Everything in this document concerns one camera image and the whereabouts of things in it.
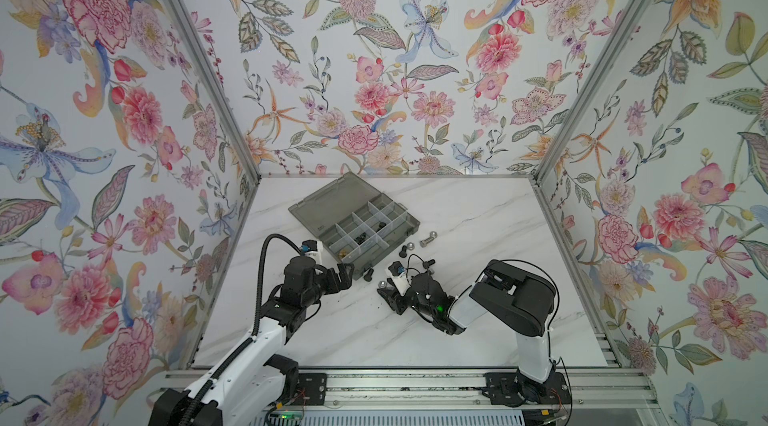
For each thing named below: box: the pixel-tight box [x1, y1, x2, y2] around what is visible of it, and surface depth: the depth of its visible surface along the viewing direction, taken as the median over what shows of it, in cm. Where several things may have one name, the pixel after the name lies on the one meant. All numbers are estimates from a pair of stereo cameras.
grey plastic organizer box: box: [288, 172, 421, 280], surface depth 106 cm
